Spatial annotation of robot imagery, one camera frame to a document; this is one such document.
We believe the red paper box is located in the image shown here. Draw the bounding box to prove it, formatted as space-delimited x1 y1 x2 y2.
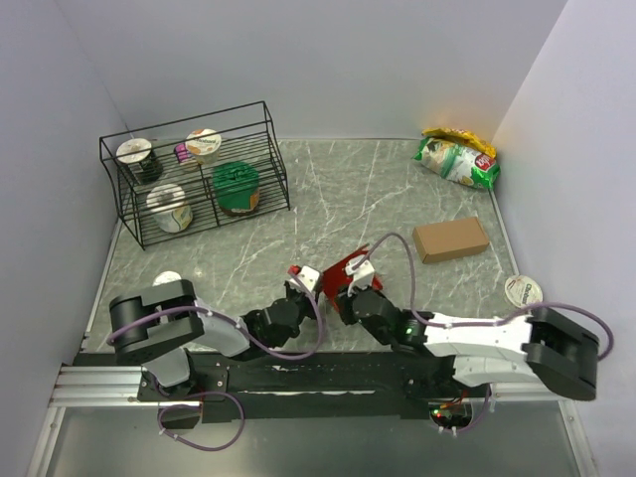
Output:
322 243 385 313

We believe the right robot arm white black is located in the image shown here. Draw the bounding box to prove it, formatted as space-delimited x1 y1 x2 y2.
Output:
334 287 599 401

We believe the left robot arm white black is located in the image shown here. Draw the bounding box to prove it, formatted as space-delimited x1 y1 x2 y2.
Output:
107 267 324 399

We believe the brown cardboard box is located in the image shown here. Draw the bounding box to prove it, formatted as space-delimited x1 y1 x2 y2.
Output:
412 217 490 264

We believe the metal tin can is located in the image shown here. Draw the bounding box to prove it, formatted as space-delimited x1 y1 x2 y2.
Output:
152 270 182 286

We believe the green lidded jar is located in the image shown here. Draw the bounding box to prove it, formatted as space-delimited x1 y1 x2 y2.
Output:
212 161 259 216

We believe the white cup lower shelf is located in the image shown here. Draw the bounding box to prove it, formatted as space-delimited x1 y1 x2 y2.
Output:
146 184 193 234

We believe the green chips bag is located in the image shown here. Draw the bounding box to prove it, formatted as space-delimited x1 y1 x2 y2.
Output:
413 136 500 190

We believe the white yogurt cup orange label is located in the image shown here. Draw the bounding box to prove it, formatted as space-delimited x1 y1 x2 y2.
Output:
185 128 223 165

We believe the small purple white cup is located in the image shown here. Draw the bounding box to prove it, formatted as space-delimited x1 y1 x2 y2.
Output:
174 143 193 164

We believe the yellow chips bag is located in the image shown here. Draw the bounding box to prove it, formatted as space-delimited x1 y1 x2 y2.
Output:
421 127 497 158

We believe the foil lid dark cup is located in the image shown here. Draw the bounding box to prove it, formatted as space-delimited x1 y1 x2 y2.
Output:
115 138 163 185

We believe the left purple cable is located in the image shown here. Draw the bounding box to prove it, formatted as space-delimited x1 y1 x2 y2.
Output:
105 267 326 452

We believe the purple cable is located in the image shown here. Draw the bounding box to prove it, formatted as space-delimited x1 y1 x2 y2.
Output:
105 267 326 452
355 232 615 434

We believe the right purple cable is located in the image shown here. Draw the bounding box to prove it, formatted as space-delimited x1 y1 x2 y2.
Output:
355 232 615 434

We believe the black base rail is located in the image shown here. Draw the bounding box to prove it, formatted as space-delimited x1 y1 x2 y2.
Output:
133 352 490 429

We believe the black wire rack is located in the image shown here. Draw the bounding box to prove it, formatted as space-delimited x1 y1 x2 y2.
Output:
99 100 291 248

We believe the aluminium frame rail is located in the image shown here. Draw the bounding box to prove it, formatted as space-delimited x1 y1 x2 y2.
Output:
28 351 598 476

